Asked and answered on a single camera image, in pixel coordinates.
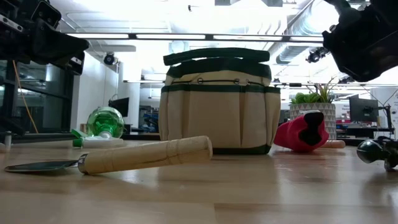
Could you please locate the succulent in white patterned pot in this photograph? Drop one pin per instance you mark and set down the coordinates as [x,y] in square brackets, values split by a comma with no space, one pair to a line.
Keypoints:
[328,112]

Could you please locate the black office desk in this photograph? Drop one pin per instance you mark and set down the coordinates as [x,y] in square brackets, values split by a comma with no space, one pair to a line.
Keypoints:
[363,130]

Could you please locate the beige green gardening bag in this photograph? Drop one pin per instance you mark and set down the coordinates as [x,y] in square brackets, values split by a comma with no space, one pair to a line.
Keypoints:
[217,118]

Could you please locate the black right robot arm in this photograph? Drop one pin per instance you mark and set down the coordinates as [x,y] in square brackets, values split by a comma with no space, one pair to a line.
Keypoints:
[339,3]

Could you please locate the black mounted camera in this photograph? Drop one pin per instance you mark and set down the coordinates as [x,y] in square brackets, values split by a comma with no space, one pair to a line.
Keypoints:
[109,59]
[315,55]

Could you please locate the black glass-front cabinet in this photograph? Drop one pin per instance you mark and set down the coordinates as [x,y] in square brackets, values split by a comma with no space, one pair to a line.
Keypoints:
[59,102]

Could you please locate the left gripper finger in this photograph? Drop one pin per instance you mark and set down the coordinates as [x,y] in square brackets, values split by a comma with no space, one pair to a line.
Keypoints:
[59,46]
[76,63]

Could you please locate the green spray bottle white head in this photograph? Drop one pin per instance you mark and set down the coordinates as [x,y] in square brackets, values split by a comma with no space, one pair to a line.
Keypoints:
[105,121]

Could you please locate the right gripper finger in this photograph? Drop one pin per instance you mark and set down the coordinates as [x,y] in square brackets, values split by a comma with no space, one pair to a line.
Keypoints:
[357,46]

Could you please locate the black computer monitor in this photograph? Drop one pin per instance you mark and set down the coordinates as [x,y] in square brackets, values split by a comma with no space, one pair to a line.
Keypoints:
[119,106]

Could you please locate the red gardening glove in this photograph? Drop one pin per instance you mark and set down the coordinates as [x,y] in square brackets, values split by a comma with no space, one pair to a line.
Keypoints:
[289,133]

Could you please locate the black monitor on arm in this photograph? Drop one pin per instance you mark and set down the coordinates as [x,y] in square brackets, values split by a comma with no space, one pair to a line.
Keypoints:
[363,109]

